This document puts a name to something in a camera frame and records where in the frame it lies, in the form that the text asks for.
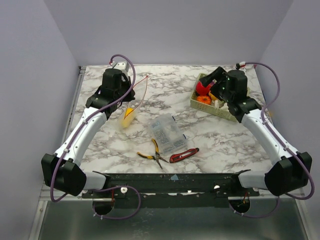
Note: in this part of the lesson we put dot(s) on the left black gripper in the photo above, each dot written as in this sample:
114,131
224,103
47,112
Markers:
126,81

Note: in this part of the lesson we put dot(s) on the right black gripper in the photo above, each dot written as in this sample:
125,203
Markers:
221,81

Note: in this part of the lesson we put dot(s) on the yellow toy mango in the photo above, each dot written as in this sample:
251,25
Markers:
126,118

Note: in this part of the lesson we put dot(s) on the clear zip top bag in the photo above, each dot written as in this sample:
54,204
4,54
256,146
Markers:
140,89

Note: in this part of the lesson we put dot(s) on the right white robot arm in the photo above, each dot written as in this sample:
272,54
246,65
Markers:
290,168

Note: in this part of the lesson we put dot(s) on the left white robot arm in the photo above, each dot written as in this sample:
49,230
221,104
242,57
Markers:
61,170

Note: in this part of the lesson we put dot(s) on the yellow toy bell pepper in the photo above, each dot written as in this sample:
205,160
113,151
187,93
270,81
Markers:
212,96

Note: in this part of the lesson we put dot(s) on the beige perforated plastic basket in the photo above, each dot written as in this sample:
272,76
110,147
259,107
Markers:
207,106

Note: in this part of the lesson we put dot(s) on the red toy apple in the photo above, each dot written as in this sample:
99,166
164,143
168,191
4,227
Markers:
201,90

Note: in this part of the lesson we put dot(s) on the orange toy pumpkin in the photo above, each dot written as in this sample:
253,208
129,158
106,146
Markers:
204,99

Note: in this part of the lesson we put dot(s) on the clear plastic parts box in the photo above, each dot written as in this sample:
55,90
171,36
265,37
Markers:
167,134

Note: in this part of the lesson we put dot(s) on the red black utility knife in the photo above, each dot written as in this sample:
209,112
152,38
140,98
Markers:
175,158

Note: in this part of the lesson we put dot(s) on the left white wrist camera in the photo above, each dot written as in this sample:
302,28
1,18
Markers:
124,66

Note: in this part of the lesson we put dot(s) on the yellow handled pliers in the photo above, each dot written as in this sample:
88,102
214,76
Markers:
156,157

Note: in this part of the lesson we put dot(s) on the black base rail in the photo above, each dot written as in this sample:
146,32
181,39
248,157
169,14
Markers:
169,190

